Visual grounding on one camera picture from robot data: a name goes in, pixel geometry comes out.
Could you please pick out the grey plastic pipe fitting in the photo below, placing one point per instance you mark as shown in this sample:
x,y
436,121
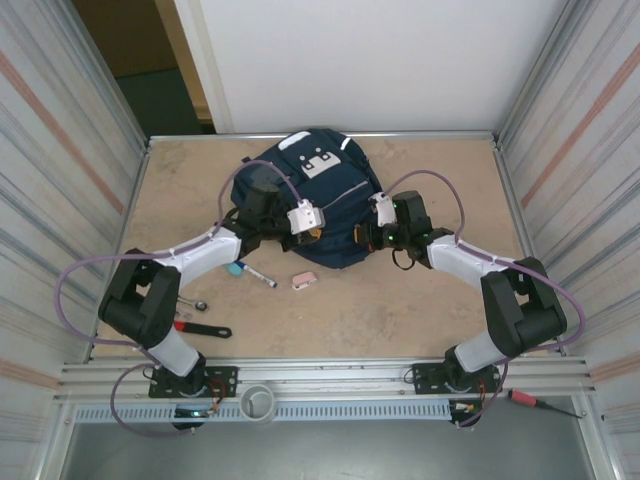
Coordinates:
x,y
257,417

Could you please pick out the red pipe wrench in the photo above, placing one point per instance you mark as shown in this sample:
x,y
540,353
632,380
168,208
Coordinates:
x,y
212,330

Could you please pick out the wide aluminium extrusion rail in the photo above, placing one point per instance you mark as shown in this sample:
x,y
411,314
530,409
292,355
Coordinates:
x,y
325,375

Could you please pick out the thin aluminium frame rail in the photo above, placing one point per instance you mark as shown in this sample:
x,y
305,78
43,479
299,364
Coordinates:
x,y
225,136

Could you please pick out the small pink white stapler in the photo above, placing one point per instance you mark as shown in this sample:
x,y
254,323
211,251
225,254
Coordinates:
x,y
303,280

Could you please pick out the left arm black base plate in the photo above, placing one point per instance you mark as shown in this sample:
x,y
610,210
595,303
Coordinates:
x,y
225,380

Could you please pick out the navy blue backpack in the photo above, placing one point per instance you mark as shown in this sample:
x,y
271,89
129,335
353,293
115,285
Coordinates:
x,y
330,250

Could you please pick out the chrome spanner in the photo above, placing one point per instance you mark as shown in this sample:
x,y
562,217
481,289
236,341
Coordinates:
x,y
184,315

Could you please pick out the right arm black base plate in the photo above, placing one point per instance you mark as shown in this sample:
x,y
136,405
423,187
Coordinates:
x,y
425,377

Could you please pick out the white marker blue cap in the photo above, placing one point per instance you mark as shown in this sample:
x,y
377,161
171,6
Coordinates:
x,y
260,276

